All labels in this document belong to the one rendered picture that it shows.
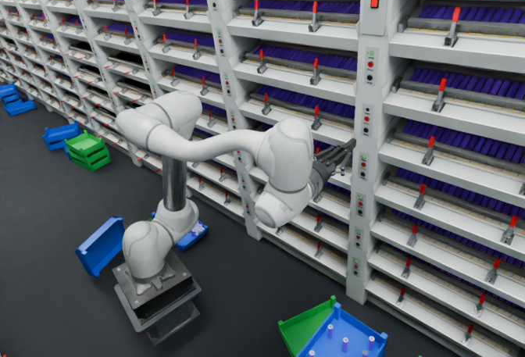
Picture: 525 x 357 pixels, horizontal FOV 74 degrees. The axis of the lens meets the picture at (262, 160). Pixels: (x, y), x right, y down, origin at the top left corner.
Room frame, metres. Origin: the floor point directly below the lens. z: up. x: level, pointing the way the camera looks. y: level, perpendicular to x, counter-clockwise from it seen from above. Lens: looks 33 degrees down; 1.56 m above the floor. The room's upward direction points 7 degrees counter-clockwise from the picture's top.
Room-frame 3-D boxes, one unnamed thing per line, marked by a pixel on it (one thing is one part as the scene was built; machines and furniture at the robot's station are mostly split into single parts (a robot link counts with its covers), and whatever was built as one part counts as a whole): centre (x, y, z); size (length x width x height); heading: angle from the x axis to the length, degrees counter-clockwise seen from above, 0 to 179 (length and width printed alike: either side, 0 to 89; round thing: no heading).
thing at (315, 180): (0.79, -0.12, 0.96); 0.09 x 0.06 x 0.09; 44
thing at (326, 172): (0.84, -0.17, 0.96); 0.09 x 0.08 x 0.07; 134
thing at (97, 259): (1.52, 0.99, 0.10); 0.30 x 0.08 x 0.20; 153
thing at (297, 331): (0.87, -0.15, 0.04); 0.30 x 0.20 x 0.08; 110
